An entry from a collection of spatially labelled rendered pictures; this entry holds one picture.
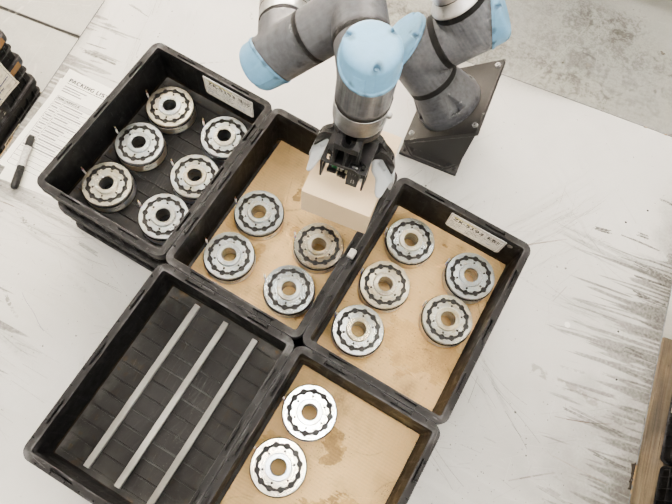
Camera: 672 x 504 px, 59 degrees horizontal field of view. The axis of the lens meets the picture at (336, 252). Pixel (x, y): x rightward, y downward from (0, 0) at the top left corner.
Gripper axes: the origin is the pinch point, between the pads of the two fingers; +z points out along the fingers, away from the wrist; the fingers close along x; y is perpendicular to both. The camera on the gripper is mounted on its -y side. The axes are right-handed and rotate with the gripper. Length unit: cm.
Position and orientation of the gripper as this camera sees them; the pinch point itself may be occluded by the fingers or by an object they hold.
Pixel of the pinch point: (351, 169)
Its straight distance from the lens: 102.6
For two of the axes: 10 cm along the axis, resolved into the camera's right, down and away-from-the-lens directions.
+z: -0.7, 3.2, 9.4
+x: 9.3, 3.6, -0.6
